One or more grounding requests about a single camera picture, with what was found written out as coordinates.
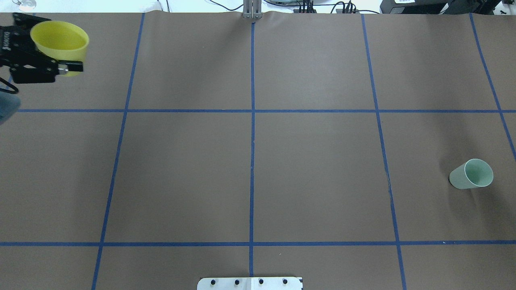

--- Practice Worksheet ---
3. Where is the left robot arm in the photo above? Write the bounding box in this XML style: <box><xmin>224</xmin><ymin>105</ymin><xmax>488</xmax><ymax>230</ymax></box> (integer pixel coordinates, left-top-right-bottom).
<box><xmin>0</xmin><ymin>13</ymin><xmax>90</xmax><ymax>123</ymax></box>

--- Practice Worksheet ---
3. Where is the green cup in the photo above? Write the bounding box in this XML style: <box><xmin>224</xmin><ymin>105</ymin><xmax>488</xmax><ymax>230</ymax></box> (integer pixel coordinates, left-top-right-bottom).
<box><xmin>449</xmin><ymin>159</ymin><xmax>494</xmax><ymax>190</ymax></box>

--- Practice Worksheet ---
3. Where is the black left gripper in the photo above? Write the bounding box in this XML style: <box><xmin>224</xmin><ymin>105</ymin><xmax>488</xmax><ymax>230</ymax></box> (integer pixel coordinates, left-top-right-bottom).
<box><xmin>0</xmin><ymin>12</ymin><xmax>84</xmax><ymax>84</ymax></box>

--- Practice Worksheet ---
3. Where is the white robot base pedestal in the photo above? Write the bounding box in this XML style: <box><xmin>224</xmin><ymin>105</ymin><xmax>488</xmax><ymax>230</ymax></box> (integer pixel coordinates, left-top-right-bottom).
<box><xmin>197</xmin><ymin>277</ymin><xmax>304</xmax><ymax>290</ymax></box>

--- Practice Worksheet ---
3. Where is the aluminium frame post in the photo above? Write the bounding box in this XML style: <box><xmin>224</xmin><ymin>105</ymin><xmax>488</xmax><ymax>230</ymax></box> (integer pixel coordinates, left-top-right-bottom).
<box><xmin>242</xmin><ymin>0</ymin><xmax>263</xmax><ymax>20</ymax></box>

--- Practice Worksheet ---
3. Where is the yellow cup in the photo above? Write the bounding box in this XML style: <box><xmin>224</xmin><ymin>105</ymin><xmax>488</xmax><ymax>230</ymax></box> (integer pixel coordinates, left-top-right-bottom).
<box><xmin>30</xmin><ymin>21</ymin><xmax>90</xmax><ymax>77</ymax></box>

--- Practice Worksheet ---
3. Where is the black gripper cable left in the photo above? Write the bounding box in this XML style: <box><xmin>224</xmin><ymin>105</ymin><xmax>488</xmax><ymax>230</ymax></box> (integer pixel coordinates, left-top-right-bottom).
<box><xmin>0</xmin><ymin>77</ymin><xmax>20</xmax><ymax>95</ymax></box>

